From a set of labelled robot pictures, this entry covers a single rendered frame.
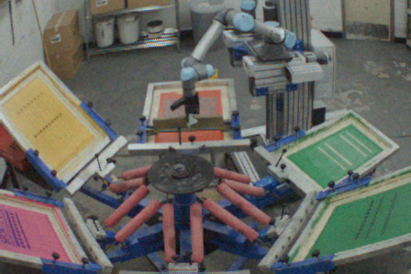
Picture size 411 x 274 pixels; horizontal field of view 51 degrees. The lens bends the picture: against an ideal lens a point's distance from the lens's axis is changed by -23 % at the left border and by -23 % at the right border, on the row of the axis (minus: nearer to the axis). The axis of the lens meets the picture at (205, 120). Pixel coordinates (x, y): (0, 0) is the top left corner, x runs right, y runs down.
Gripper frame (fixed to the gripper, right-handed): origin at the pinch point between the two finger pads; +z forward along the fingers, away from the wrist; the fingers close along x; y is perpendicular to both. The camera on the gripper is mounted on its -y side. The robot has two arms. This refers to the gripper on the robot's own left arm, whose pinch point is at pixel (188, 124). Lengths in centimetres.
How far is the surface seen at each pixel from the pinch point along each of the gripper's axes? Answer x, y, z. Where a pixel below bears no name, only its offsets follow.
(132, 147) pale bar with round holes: -19.9, -31.6, 1.2
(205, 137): 1.0, 9.1, 10.0
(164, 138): 1.0, -14.7, 9.9
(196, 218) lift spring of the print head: -102, 6, -17
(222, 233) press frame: -92, 17, 4
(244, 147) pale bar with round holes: -21.1, 31.0, 3.2
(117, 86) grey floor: 250, -91, 106
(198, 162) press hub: -72, 8, -26
